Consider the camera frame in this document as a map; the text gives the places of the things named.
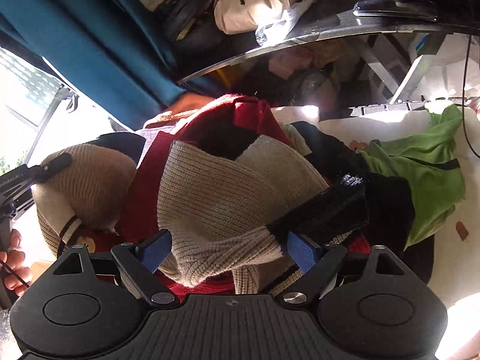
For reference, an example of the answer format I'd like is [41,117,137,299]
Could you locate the person left hand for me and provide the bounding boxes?
[1,229,32,297]

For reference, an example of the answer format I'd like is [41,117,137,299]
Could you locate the crumpled blue plastic wrap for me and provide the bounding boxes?
[256,9,302,47]

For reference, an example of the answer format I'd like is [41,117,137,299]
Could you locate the black power cable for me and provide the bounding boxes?
[460,34,480,159]

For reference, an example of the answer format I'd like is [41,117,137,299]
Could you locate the black glass desk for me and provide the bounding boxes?
[175,0,479,84]

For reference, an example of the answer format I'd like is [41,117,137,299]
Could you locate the teal curtain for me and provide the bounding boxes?
[1,0,185,129]

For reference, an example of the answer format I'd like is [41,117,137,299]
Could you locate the green garment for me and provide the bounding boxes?
[360,104,465,246]

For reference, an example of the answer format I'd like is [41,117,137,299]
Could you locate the black garment pile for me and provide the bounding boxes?
[292,119,436,285]

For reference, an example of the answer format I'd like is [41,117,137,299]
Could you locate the red beige knit cardigan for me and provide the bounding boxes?
[31,92,373,296]

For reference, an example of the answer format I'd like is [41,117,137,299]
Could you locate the beige drawstring bag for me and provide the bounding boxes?
[214,0,299,35]

